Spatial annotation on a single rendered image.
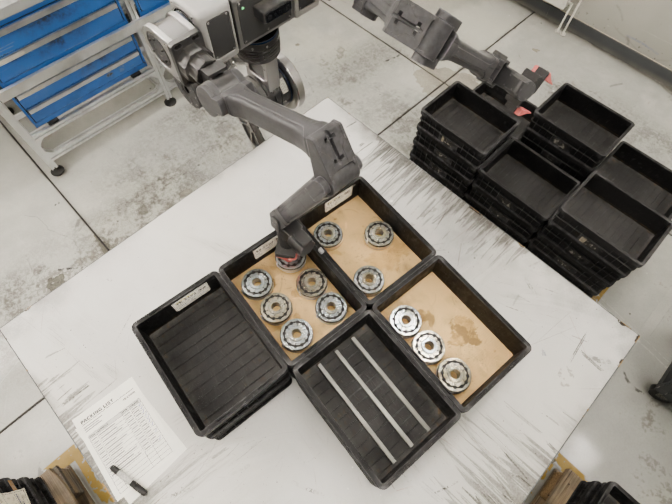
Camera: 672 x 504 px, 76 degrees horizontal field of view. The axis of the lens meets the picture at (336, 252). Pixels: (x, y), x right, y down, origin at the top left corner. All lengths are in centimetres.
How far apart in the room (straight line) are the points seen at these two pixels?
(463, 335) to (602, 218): 111
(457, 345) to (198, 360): 82
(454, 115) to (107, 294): 183
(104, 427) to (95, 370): 19
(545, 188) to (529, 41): 170
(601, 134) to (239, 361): 211
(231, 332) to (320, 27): 275
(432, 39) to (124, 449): 143
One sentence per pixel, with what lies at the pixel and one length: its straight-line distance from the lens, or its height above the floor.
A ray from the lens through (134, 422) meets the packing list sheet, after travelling 161.
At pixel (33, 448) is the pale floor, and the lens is 257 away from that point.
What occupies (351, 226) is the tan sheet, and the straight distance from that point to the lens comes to 156.
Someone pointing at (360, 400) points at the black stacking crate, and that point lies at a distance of 137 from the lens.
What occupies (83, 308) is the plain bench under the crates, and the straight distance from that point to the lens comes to 180.
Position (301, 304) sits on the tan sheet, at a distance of 144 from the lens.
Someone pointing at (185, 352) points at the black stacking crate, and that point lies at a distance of 146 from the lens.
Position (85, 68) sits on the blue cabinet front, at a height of 49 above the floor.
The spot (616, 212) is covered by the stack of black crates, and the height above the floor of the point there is 49.
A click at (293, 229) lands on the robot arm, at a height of 111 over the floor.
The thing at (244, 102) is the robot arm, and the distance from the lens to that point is 101.
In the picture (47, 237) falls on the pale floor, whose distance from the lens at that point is 295.
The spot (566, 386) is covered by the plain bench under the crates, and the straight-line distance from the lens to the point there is 170.
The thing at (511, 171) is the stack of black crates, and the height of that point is 38.
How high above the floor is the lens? 219
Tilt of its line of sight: 64 degrees down
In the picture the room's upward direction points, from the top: 2 degrees clockwise
